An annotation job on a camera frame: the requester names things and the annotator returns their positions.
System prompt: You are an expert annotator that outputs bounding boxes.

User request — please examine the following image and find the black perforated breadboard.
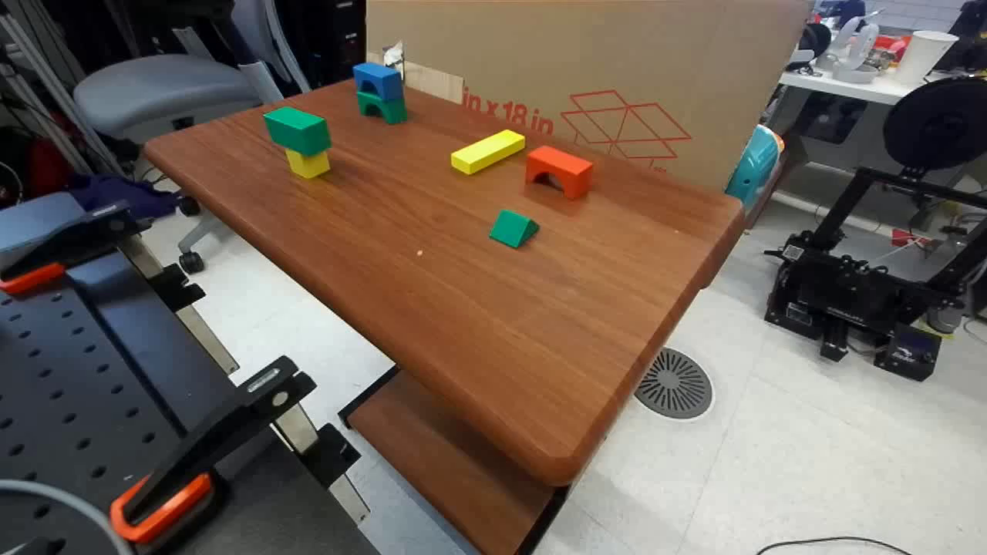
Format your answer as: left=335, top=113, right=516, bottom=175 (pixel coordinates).
left=0, top=279, right=281, bottom=555

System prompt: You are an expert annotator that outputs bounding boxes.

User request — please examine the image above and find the white background table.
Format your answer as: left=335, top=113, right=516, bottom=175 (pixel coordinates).
left=777, top=63, right=927, bottom=107

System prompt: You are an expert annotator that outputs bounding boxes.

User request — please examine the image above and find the small red item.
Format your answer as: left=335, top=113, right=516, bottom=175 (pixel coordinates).
left=874, top=32, right=912, bottom=62

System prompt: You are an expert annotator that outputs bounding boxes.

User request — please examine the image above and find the black filament spool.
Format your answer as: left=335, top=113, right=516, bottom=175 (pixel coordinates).
left=879, top=75, right=987, bottom=175

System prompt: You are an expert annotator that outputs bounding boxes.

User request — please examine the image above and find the black 3D printer frame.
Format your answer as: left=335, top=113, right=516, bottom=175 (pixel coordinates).
left=765, top=162, right=987, bottom=364

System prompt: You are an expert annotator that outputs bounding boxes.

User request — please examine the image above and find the large cardboard box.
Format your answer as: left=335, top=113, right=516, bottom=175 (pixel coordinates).
left=363, top=0, right=813, bottom=198

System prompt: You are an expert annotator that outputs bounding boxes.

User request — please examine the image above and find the green arch block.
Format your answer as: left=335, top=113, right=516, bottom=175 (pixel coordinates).
left=356, top=90, right=409, bottom=127

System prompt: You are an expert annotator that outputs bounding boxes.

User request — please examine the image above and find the green wedge block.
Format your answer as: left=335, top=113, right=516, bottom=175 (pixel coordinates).
left=487, top=207, right=540, bottom=248

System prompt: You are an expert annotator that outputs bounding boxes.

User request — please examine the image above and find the thin black floor cable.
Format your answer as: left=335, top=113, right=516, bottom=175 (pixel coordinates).
left=753, top=529, right=888, bottom=555

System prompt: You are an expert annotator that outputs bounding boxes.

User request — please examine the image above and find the black clamp orange handle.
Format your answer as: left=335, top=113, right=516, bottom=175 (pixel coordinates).
left=0, top=260, right=71, bottom=303
left=105, top=352, right=321, bottom=547

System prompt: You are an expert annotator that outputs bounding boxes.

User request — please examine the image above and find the wooden lower table shelf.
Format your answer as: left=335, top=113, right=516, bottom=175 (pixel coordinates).
left=342, top=371, right=566, bottom=555

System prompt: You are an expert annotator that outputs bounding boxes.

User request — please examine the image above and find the blue arch block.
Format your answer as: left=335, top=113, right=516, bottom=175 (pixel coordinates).
left=351, top=59, right=408, bottom=107

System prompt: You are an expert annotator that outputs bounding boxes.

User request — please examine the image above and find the grey office chair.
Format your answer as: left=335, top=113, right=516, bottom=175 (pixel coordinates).
left=71, top=0, right=311, bottom=276

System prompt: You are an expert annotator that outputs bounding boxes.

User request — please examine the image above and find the green rectangular block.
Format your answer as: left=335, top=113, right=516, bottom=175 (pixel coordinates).
left=261, top=105, right=335, bottom=161

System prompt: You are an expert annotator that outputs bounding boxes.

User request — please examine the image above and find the orange arch block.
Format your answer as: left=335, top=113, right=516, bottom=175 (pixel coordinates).
left=525, top=140, right=595, bottom=202

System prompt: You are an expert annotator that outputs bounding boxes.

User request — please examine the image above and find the dark blue cloth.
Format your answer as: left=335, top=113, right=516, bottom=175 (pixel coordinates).
left=71, top=169, right=183, bottom=226

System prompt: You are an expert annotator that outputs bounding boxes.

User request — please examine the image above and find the round floor drain cover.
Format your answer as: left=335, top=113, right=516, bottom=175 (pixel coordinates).
left=633, top=346, right=716, bottom=423

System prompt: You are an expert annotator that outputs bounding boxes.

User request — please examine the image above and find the yellow cube block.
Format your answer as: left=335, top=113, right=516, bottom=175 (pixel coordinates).
left=284, top=145, right=334, bottom=182

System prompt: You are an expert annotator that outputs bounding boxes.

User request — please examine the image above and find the long yellow block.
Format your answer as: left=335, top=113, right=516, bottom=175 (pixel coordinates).
left=446, top=127, right=526, bottom=180

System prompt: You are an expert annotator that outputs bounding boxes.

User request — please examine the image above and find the small black box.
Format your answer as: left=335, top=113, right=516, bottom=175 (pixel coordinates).
left=874, top=320, right=944, bottom=385

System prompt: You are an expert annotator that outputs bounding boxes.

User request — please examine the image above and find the clear plastic bottle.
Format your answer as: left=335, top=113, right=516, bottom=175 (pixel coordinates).
left=830, top=12, right=881, bottom=77

